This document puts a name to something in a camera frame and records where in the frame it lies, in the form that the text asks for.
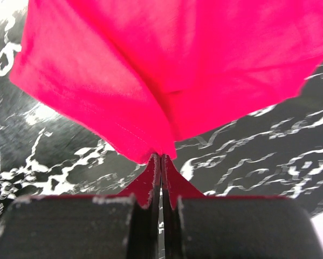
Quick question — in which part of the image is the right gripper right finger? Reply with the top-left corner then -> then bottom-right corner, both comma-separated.
161,155 -> 323,258

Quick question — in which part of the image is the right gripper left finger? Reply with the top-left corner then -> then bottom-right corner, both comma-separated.
0,154 -> 161,258

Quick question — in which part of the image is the pink t shirt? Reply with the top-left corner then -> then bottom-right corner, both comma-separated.
9,0 -> 323,165

